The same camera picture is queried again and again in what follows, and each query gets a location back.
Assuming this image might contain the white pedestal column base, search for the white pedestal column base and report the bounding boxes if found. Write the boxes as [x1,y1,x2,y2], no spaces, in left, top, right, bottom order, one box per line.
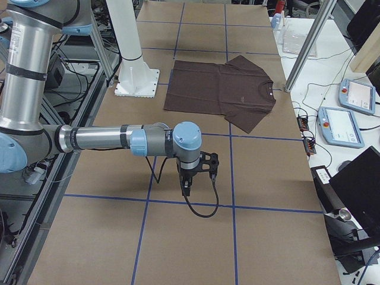
[106,0,160,98]

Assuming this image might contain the aluminium frame post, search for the aluminium frame post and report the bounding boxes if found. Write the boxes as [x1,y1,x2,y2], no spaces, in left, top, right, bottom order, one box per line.
[284,0,337,93]

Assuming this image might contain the right black braided cable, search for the right black braided cable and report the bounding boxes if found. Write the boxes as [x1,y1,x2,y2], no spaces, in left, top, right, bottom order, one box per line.
[144,155,220,218]

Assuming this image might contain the near orange black connector box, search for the near orange black connector box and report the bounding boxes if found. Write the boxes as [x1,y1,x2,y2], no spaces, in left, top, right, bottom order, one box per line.
[303,138,316,156]

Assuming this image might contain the black power adapter box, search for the black power adapter box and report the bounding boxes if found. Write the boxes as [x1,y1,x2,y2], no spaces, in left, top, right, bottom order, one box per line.
[45,58,65,89]

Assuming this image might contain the teach pendant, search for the teach pendant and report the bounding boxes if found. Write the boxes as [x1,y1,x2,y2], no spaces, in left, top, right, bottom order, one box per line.
[318,107,365,148]
[338,79,376,115]

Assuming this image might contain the black monitor near corner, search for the black monitor near corner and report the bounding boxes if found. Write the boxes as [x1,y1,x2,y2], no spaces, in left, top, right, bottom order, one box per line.
[330,146,379,236]

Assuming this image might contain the black stand with silver cup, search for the black stand with silver cup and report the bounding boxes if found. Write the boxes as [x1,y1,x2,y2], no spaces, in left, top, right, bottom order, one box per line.
[311,166,379,273]

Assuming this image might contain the aluminium table frame rail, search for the aluminium table frame rail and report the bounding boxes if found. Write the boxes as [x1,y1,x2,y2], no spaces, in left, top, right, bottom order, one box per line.
[1,59,109,284]

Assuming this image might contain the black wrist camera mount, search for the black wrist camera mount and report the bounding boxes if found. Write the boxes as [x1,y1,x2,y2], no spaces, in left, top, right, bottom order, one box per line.
[196,151,219,180]

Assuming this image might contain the far orange black connector box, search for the far orange black connector box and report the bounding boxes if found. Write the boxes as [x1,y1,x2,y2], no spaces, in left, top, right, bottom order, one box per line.
[297,116,309,131]

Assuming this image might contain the far teach pendant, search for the far teach pendant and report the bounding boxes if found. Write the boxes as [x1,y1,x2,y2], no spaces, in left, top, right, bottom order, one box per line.
[338,79,376,115]

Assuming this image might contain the orange black connector box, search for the orange black connector box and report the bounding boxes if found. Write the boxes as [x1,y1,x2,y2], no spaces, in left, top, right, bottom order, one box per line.
[297,116,309,131]
[303,138,316,156]

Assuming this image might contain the clear plastic bag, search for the clear plastic bag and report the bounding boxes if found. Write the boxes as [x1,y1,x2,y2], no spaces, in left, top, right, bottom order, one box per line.
[280,29,307,55]

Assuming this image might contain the near teach pendant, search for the near teach pendant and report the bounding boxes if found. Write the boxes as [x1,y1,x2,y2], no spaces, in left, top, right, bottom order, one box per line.
[318,107,365,148]

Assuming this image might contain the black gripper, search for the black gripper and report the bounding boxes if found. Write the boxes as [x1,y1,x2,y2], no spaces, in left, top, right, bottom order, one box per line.
[177,161,198,196]

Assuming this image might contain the brown t-shirt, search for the brown t-shirt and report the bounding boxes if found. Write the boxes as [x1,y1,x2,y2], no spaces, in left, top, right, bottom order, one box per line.
[164,55,276,133]

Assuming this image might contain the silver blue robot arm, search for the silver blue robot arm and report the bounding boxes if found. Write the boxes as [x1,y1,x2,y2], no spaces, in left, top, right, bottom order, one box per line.
[1,1,204,197]

